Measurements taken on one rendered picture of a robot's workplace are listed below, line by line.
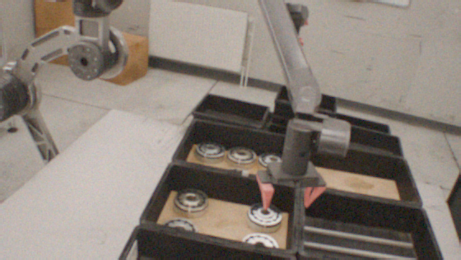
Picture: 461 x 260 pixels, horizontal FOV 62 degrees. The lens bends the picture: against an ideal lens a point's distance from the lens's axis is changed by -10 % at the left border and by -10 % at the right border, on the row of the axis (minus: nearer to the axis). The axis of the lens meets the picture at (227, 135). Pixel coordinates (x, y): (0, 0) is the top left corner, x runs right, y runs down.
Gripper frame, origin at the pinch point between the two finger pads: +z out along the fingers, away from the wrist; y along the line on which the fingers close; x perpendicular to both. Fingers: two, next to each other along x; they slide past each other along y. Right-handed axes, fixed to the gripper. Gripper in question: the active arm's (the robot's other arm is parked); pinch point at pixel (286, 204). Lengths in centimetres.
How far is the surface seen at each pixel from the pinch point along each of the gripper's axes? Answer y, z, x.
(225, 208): -6.3, 22.2, 28.8
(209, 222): -12.0, 22.4, 22.7
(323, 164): 34, 20, 49
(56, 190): -62, 33, 56
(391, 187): 57, 23, 36
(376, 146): 107, 52, 120
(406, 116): 230, 90, 251
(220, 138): -2, 16, 63
